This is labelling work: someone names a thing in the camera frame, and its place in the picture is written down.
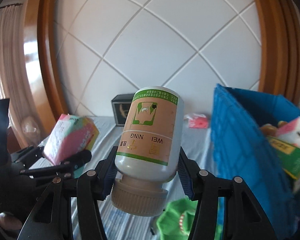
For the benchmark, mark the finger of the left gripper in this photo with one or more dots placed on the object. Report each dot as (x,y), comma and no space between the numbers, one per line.
(69,165)
(28,155)

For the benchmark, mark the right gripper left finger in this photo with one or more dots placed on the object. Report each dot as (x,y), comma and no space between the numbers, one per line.
(51,216)

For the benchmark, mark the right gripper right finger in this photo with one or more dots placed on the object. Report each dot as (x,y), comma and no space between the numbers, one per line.
(244,217)

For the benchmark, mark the colourful pink tissue pack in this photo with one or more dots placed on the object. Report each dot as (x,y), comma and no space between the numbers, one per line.
(71,135)

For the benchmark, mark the grey bottle tan label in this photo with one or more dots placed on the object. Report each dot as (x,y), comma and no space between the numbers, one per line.
(148,152)

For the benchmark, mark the blue fabric storage bin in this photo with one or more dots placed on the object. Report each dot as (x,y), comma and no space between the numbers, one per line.
(240,149)

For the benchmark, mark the green cardboard box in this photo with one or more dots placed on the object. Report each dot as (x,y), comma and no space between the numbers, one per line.
(289,156)

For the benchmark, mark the brown plush toy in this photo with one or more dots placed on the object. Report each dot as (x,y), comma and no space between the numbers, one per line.
(270,130)

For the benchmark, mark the small pink tissue packet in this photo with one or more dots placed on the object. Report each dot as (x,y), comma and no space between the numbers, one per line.
(198,121)

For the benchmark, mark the black gift bag gold handle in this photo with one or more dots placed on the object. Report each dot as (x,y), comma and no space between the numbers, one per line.
(121,105)

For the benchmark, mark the wooden right door frame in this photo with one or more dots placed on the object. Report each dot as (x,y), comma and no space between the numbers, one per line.
(280,57)

